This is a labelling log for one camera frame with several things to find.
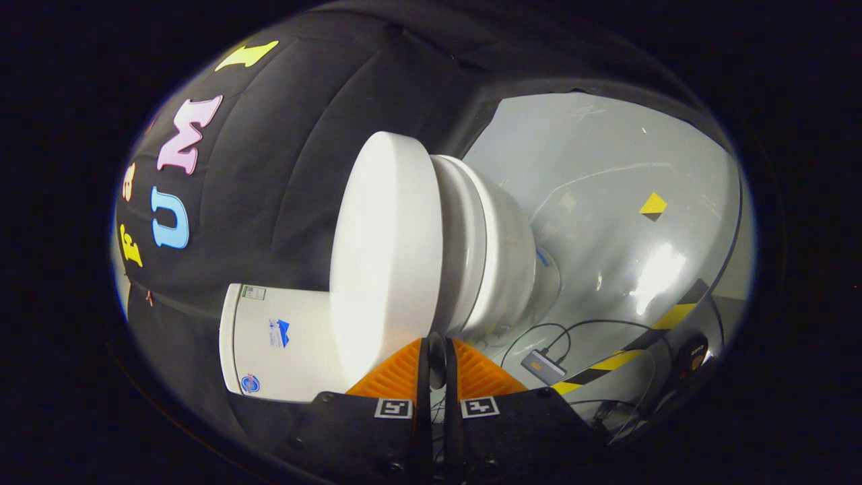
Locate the white toilet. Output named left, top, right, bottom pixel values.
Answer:
left=219, top=154, right=562, bottom=404

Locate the black backdrop cloth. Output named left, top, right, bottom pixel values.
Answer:
left=111, top=0, right=738, bottom=442

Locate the grey hub device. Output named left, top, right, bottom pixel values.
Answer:
left=520, top=348, right=568, bottom=387

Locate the black cable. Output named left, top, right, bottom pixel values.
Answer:
left=500, top=319, right=676, bottom=370

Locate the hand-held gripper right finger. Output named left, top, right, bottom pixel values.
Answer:
left=443, top=337, right=612, bottom=485

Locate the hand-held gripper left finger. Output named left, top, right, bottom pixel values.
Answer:
left=275, top=337, right=434, bottom=485

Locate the yellow black hazard tape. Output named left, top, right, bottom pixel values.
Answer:
left=551, top=278, right=711, bottom=396

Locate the black round device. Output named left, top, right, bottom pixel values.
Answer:
left=675, top=331, right=710, bottom=379

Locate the white toilet lid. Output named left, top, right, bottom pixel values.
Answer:
left=329, top=131, right=449, bottom=393

